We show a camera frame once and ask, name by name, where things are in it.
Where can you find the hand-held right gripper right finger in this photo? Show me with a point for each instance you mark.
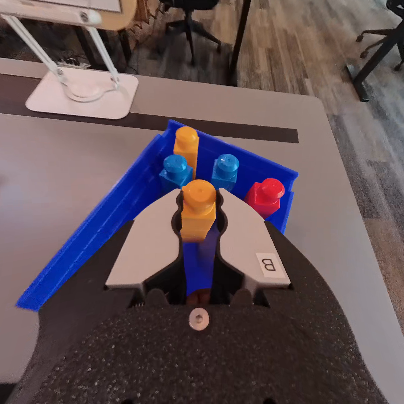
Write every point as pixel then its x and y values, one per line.
pixel 243 240

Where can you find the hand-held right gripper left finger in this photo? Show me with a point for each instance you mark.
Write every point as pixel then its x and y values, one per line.
pixel 145 249

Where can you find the yellow mega block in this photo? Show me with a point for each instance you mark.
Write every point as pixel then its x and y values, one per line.
pixel 186 148
pixel 198 217

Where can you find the red mega block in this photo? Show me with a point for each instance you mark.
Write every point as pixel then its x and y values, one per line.
pixel 265 195

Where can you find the blue plastic bin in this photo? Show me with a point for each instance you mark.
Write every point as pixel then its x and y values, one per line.
pixel 94 240

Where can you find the blue mega block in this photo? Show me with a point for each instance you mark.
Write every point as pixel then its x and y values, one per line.
pixel 224 175
pixel 175 176

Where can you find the instruction sign on white stand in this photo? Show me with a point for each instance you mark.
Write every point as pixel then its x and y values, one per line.
pixel 88 94

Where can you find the black desk leg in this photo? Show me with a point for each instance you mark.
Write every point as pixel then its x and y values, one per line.
pixel 240 41
pixel 366 75

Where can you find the black office chair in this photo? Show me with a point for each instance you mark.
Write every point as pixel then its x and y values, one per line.
pixel 189 28
pixel 378 33

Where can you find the rounded wooden board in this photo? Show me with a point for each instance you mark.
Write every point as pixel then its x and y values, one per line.
pixel 127 15

